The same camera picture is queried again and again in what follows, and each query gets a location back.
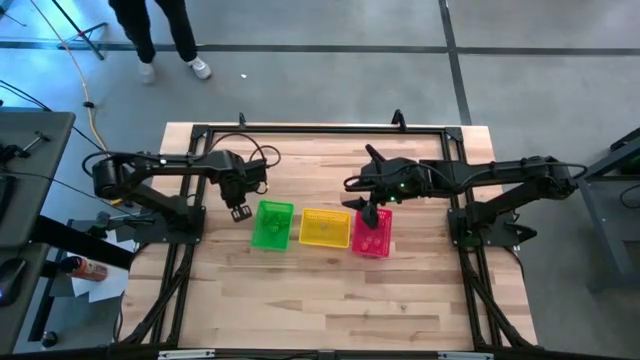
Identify grey metal cart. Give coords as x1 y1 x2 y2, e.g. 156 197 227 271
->
574 127 640 294

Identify yellow plastic basket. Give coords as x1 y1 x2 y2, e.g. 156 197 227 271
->
298 207 353 249

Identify white paper sheets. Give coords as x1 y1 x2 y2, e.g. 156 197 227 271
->
69 227 137 304

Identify black support beam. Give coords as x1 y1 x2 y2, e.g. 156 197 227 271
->
30 214 136 271

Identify green plastic basket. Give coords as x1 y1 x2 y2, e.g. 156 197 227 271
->
249 200 295 252

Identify red plastic basket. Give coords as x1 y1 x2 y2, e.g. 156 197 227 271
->
350 205 394 259

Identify black computer mouse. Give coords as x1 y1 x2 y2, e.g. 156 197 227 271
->
0 258 27 306

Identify grey side table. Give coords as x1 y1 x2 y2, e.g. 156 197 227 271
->
0 110 76 354

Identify orange spray can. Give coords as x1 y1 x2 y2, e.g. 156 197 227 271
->
59 255 109 283

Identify black desk clamp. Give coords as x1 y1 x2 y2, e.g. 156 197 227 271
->
88 210 156 239

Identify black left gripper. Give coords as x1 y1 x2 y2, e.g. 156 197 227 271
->
218 158 270 224

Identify black hand tool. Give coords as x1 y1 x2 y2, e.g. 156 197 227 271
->
0 130 51 164

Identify silver bracket plate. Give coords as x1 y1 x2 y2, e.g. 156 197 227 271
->
438 351 495 360
158 349 216 360

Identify person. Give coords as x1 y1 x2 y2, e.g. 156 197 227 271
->
107 0 214 85

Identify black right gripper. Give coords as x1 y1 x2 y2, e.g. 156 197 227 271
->
341 143 432 231

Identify yellow power cable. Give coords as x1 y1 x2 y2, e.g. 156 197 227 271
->
29 0 125 208

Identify black tripod stand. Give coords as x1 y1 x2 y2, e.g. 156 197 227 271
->
49 0 109 62

